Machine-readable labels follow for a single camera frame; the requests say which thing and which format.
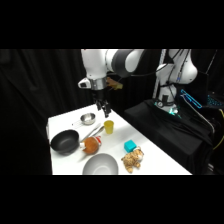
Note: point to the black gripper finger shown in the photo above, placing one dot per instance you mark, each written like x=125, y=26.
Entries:
x=99, y=106
x=106, y=111

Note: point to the blue cube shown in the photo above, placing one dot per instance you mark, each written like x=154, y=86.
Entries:
x=130, y=146

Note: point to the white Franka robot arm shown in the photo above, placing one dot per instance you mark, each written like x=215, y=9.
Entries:
x=95, y=63

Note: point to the grey bowl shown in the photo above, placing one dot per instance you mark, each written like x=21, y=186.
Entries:
x=100, y=164

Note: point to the yellow plastic cup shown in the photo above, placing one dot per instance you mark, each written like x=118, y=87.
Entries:
x=108, y=127

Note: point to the small steel measuring cup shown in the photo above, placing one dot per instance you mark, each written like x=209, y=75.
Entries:
x=88, y=118

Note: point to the silver metal utensil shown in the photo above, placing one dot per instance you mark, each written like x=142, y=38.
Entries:
x=97, y=131

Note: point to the orange brown round toy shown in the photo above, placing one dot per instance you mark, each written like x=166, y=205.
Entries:
x=91, y=145

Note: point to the black frying pan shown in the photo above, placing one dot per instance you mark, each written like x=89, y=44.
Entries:
x=65, y=141

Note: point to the tiger plush toy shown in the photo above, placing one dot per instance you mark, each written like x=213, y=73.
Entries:
x=132, y=159

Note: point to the black cloth covered stand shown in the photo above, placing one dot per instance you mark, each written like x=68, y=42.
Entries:
x=166, y=133

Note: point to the black curtain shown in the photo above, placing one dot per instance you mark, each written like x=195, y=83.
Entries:
x=33, y=100

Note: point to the small green light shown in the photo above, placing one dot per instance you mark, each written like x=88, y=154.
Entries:
x=173, y=111

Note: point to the blue lit device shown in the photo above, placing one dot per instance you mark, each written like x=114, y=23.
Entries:
x=191, y=98

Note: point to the blue lit keyboard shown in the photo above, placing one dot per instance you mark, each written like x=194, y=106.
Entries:
x=216, y=100

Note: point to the tan wrist mount piece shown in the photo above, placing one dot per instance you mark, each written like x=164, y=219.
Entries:
x=116, y=85

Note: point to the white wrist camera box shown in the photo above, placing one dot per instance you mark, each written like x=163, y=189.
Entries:
x=84, y=83

